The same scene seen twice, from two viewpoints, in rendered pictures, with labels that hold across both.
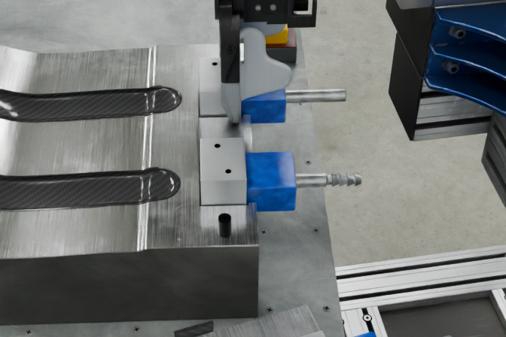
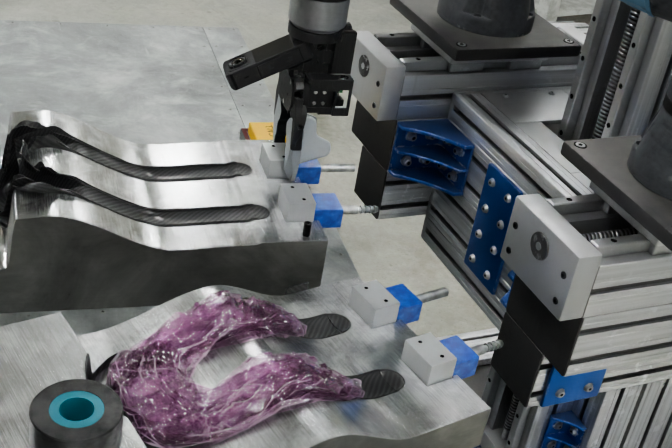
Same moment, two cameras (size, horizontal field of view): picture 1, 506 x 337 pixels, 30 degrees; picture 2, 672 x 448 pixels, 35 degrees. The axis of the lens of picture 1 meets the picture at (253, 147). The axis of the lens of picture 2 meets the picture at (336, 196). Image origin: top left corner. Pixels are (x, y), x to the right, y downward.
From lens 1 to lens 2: 0.68 m
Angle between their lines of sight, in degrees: 19
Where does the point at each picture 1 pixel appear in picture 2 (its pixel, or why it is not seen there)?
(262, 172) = (321, 202)
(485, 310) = not seen: hidden behind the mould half
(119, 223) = (238, 231)
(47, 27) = not seen: hidden behind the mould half
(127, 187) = (234, 215)
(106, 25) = (156, 139)
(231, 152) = (302, 190)
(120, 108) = (211, 175)
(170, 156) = (257, 197)
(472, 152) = not seen: hidden behind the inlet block
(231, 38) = (301, 120)
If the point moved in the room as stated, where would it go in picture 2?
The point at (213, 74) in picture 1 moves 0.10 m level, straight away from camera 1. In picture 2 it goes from (274, 151) to (259, 117)
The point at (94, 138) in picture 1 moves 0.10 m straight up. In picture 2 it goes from (203, 190) to (209, 122)
